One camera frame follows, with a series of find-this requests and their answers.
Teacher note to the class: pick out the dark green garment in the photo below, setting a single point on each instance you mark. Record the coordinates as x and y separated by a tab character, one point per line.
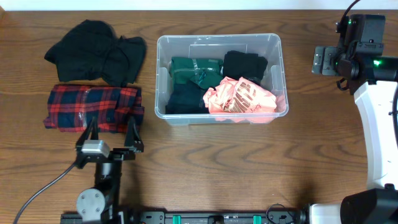
204	72

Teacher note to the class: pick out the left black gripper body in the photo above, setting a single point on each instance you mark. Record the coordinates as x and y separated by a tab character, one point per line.
116	152

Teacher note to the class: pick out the dark navy garment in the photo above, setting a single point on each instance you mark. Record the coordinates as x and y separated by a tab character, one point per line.
186	99

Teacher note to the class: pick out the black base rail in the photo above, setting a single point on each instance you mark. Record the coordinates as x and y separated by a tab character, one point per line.
274	215

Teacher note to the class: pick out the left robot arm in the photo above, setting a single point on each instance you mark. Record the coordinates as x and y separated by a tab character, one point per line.
100	204

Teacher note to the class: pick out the black taped garment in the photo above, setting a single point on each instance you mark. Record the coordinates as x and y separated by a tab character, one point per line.
247	65

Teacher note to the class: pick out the pink shirt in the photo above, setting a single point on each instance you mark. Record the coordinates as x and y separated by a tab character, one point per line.
242	100

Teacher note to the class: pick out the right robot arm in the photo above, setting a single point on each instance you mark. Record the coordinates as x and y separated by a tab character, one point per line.
371	77

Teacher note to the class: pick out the red navy plaid shirt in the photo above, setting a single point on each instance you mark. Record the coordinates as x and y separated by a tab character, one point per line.
72	107

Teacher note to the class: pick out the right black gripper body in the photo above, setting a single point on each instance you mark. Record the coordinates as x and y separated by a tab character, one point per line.
332	53

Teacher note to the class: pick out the clear plastic storage bin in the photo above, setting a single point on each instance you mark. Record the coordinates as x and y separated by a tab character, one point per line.
216	46

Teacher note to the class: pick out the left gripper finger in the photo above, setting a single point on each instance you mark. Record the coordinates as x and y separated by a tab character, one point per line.
133	139
90	133

